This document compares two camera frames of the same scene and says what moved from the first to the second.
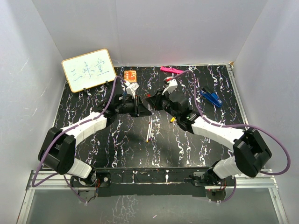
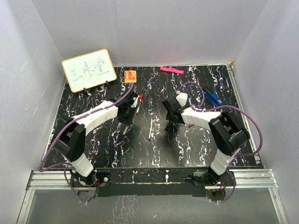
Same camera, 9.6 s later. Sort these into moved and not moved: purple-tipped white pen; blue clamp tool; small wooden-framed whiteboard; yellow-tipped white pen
Moved: yellow-tipped white pen
Not moved: small wooden-framed whiteboard; blue clamp tool; purple-tipped white pen
